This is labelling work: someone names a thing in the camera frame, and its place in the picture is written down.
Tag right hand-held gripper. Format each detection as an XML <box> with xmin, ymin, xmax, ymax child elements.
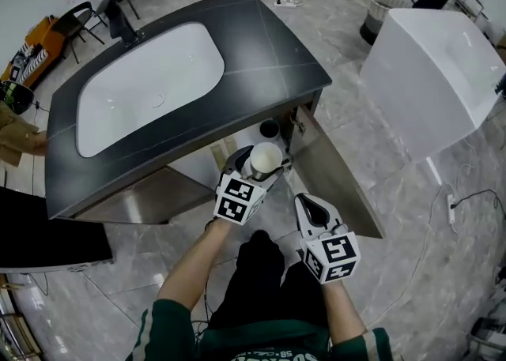
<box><xmin>294</xmin><ymin>192</ymin><xmax>361</xmax><ymax>285</ymax></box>

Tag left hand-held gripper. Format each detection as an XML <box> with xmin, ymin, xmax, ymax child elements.
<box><xmin>213</xmin><ymin>145</ymin><xmax>295</xmax><ymax>227</ymax></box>

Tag white cup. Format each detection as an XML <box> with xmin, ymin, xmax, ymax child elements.
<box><xmin>249</xmin><ymin>141</ymin><xmax>284</xmax><ymax>181</ymax></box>

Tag dark teal cup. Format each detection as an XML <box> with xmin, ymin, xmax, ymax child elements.
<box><xmin>259</xmin><ymin>118</ymin><xmax>281</xmax><ymax>141</ymax></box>

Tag person's left forearm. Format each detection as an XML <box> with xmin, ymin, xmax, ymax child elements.
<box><xmin>157</xmin><ymin>219</ymin><xmax>232</xmax><ymax>313</ymax></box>

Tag person's right forearm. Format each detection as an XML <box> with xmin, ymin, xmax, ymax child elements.
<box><xmin>319</xmin><ymin>280</ymin><xmax>367</xmax><ymax>347</ymax></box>

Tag white sink basin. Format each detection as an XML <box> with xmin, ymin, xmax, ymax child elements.
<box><xmin>74</xmin><ymin>21</ymin><xmax>226</xmax><ymax>159</ymax></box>

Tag black faucet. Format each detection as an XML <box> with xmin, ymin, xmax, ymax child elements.
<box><xmin>103</xmin><ymin>0</ymin><xmax>144</xmax><ymax>45</ymax></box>

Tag light wooden plank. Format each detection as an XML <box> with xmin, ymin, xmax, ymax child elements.
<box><xmin>211</xmin><ymin>140</ymin><xmax>238</xmax><ymax>173</ymax></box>

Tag open grey cabinet door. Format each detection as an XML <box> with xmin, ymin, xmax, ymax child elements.
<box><xmin>294</xmin><ymin>108</ymin><xmax>385</xmax><ymax>240</ymax></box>

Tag person's black trousers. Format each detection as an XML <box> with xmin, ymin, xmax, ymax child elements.
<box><xmin>207</xmin><ymin>230</ymin><xmax>329</xmax><ymax>331</ymax></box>

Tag closed grey cabinet door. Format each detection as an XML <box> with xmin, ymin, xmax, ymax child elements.
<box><xmin>74</xmin><ymin>165</ymin><xmax>217</xmax><ymax>226</ymax></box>

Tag black stone vanity top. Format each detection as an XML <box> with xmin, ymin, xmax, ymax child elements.
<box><xmin>43</xmin><ymin>0</ymin><xmax>333</xmax><ymax>220</ymax></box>

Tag person's green shirt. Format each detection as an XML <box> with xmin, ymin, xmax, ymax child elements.
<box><xmin>132</xmin><ymin>298</ymin><xmax>396</xmax><ymax>361</ymax></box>

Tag white bathtub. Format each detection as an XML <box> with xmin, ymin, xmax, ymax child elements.
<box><xmin>360</xmin><ymin>7</ymin><xmax>506</xmax><ymax>165</ymax></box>

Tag pleated white black basket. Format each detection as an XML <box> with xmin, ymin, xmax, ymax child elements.
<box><xmin>359</xmin><ymin>0</ymin><xmax>412</xmax><ymax>47</ymax></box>

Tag black cabinet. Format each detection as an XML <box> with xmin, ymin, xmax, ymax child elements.
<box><xmin>0</xmin><ymin>186</ymin><xmax>115</xmax><ymax>273</ymax></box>

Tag orange sofa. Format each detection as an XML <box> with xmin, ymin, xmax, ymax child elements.
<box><xmin>0</xmin><ymin>15</ymin><xmax>64</xmax><ymax>88</ymax></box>

